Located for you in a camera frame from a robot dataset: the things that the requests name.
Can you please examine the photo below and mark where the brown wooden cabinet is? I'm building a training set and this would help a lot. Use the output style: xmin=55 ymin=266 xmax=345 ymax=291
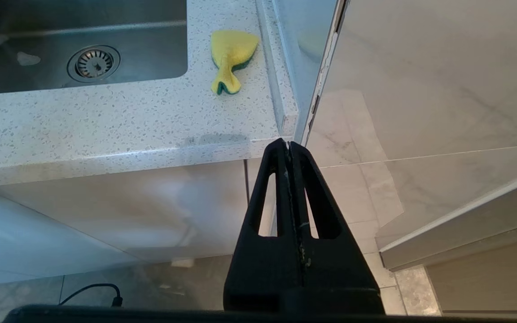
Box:
xmin=425 ymin=236 xmax=517 ymax=315

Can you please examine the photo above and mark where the yellow green fish-shaped sponge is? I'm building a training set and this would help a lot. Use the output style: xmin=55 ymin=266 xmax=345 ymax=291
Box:
xmin=210 ymin=30 xmax=260 ymax=96

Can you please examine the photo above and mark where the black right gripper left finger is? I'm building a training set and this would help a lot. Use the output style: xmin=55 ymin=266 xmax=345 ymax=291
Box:
xmin=223 ymin=138 xmax=305 ymax=313

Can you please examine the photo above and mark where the black cable with plug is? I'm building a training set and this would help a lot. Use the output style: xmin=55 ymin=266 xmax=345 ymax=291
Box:
xmin=59 ymin=283 xmax=123 ymax=308

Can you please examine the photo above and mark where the stainless steel sink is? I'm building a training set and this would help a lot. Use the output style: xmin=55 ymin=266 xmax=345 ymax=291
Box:
xmin=0 ymin=0 xmax=188 ymax=96

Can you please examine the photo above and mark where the white cabinet door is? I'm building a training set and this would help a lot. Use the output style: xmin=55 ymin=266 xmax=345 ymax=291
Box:
xmin=246 ymin=157 xmax=281 ymax=238
xmin=0 ymin=159 xmax=248 ymax=288

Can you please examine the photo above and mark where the round metal drain strainer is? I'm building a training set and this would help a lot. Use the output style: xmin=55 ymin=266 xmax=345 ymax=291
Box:
xmin=66 ymin=45 xmax=121 ymax=83

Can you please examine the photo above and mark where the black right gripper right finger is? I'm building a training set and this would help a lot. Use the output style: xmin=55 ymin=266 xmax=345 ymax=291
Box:
xmin=290 ymin=142 xmax=385 ymax=314

